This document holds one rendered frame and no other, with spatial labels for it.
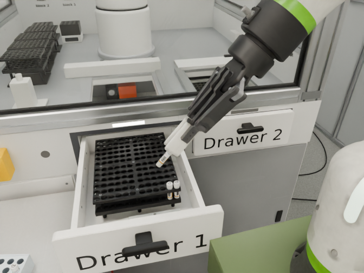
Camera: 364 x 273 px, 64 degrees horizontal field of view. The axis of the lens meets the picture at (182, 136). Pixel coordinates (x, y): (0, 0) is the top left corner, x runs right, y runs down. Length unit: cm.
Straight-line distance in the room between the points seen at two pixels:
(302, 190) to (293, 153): 107
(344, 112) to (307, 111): 157
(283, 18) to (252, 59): 7
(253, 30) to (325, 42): 40
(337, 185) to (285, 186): 69
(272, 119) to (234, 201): 33
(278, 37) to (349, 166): 21
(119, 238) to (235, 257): 21
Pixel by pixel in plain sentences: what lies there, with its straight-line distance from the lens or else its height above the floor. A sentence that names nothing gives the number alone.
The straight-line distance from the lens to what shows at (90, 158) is 83.
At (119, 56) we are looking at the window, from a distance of 70.
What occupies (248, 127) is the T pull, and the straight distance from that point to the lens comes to 80.
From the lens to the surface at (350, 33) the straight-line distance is 245.
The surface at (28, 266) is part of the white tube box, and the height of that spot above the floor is 78.
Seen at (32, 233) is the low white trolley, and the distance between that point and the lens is 79.
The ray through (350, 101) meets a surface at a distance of 246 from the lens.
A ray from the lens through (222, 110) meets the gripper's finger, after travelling 48.
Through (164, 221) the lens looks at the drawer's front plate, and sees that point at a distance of 52.
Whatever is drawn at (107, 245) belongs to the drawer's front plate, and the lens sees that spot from 55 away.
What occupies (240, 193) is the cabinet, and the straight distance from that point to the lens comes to 102.
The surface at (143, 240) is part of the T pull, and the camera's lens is 52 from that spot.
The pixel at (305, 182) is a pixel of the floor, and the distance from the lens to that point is 213.
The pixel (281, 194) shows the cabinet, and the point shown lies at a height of 58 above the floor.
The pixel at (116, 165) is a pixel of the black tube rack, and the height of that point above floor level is 90.
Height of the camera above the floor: 132
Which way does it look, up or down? 33 degrees down
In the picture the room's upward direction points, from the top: straight up
